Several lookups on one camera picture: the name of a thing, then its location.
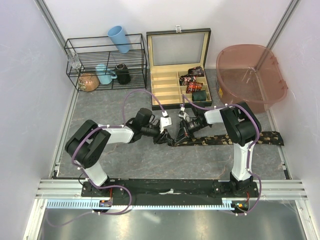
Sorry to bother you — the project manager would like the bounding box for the black pink floral rolled tie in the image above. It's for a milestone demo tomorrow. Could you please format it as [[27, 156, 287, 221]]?
[[179, 74, 197, 86]]

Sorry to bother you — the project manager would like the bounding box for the dark green rolled tie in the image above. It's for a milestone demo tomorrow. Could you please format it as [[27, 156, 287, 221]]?
[[192, 90, 207, 102]]

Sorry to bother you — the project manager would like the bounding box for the brown round vase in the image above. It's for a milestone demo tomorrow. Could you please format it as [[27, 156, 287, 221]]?
[[78, 72, 100, 92]]

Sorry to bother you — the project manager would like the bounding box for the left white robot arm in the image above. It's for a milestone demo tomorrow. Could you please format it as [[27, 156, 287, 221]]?
[[65, 108, 173, 197]]

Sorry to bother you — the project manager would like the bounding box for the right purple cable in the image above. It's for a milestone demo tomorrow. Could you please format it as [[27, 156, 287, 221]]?
[[181, 94, 263, 216]]

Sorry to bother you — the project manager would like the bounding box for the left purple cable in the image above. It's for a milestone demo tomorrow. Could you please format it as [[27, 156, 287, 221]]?
[[44, 89, 168, 227]]

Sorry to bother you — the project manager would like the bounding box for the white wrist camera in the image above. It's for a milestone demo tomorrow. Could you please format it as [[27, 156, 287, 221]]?
[[178, 104, 190, 121], [159, 110, 172, 133]]

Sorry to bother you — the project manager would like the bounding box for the black wire rack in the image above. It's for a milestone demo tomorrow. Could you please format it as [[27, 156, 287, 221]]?
[[64, 33, 148, 91]]

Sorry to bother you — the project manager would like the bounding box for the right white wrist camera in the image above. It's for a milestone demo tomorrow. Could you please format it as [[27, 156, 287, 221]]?
[[178, 104, 190, 121]]

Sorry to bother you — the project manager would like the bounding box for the clear glass cup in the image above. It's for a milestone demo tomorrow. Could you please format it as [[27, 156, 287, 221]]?
[[67, 52, 82, 70]]

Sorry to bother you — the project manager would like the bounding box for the light blue mug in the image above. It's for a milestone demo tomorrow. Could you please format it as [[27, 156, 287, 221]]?
[[95, 64, 118, 85]]

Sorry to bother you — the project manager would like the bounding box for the black ceramic jar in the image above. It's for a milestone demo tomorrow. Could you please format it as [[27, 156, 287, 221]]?
[[115, 63, 131, 85]]

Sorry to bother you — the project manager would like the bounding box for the red patterned rolled tie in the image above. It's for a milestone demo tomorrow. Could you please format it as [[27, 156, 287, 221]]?
[[186, 81, 203, 94]]

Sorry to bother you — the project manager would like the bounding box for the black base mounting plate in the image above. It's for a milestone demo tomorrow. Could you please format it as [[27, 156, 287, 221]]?
[[81, 178, 259, 205]]

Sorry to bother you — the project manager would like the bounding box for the pink transparent plastic tub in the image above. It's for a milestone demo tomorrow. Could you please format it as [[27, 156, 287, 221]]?
[[216, 44, 288, 114]]

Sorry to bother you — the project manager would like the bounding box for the dark pink patterned rolled tie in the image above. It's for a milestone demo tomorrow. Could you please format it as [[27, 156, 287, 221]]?
[[188, 66, 205, 77]]

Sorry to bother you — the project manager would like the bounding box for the dark floral necktie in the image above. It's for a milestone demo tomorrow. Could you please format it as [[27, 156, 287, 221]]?
[[167, 131, 285, 147]]

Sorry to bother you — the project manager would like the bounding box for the purple cable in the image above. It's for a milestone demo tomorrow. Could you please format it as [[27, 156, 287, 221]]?
[[44, 89, 168, 227], [181, 94, 263, 216]]

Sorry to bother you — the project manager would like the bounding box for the black wooden tie box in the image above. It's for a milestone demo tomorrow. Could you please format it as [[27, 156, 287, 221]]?
[[146, 28, 211, 110]]

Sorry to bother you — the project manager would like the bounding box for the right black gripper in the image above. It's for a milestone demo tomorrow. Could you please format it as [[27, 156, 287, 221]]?
[[174, 119, 206, 145]]

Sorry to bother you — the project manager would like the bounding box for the blue plastic cup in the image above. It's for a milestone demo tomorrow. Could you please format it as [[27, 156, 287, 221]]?
[[107, 25, 131, 54]]

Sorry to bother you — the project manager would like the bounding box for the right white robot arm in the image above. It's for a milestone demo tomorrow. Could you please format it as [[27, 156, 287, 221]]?
[[173, 102, 262, 198]]

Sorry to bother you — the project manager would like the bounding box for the light blue cable duct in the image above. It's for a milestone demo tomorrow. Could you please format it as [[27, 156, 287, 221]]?
[[46, 198, 243, 211]]

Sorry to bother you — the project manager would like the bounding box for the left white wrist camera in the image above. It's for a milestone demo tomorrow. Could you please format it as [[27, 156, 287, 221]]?
[[159, 110, 172, 133]]

